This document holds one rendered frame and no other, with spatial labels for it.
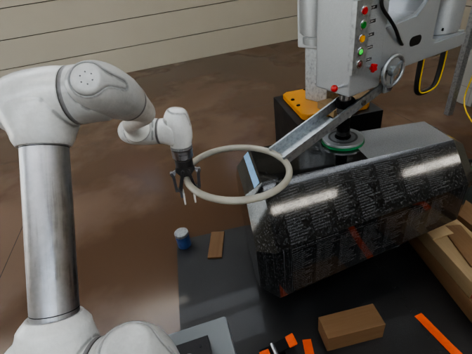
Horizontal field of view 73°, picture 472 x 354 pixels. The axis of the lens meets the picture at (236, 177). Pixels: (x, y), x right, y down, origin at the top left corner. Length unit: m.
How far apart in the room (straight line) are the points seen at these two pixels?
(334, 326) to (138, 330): 1.25
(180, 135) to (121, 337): 0.76
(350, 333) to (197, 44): 6.58
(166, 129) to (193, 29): 6.24
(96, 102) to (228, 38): 6.95
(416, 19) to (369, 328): 1.47
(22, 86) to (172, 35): 6.65
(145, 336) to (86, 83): 0.51
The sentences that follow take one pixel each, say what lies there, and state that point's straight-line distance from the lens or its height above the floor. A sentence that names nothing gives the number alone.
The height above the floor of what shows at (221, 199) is 0.94.
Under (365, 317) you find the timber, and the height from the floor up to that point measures 0.14.
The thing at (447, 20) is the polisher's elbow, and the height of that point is 1.31.
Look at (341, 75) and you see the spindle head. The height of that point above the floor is 1.21.
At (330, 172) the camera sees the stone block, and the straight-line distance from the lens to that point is 1.59.
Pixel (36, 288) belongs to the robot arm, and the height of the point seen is 1.19.
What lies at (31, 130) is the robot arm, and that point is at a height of 1.46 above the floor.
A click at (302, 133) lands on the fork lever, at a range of 1.65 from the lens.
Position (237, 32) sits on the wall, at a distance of 7.64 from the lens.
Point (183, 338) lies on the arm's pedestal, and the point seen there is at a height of 0.80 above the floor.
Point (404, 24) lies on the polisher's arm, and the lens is 1.74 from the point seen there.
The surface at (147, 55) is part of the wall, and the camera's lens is 7.43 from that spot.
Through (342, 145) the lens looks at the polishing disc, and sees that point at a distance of 1.73.
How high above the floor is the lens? 1.69
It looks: 34 degrees down
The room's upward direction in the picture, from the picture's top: 9 degrees counter-clockwise
